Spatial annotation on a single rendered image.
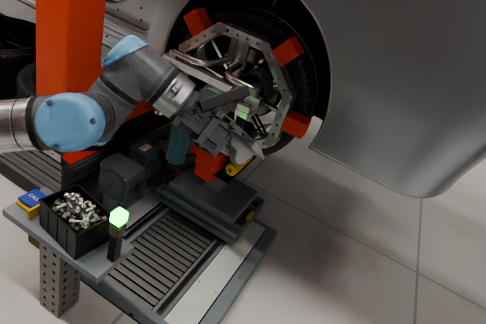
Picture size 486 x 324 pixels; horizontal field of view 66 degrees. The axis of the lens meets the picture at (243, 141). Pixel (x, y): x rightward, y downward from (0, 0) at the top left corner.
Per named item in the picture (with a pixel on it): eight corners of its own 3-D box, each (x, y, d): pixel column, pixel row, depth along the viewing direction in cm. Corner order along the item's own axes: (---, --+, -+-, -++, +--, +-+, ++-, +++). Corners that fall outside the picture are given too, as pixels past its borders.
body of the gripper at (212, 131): (210, 156, 83) (166, 122, 80) (232, 126, 85) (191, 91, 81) (218, 158, 76) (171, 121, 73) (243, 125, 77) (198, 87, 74)
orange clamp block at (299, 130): (286, 124, 157) (306, 133, 155) (280, 129, 151) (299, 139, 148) (292, 109, 153) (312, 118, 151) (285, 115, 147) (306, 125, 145)
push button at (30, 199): (49, 202, 134) (49, 197, 133) (32, 212, 128) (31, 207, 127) (35, 192, 136) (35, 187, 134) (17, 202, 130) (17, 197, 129)
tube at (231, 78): (275, 84, 145) (283, 59, 140) (254, 97, 129) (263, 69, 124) (236, 67, 150) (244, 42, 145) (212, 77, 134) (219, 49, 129)
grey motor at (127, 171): (172, 191, 213) (184, 141, 195) (119, 232, 178) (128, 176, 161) (147, 176, 218) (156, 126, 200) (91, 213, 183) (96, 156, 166)
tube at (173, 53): (232, 65, 150) (239, 40, 145) (207, 75, 135) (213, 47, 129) (196, 48, 155) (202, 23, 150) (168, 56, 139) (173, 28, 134)
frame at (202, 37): (268, 169, 168) (312, 56, 140) (262, 176, 162) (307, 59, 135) (171, 117, 182) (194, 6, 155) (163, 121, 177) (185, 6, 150)
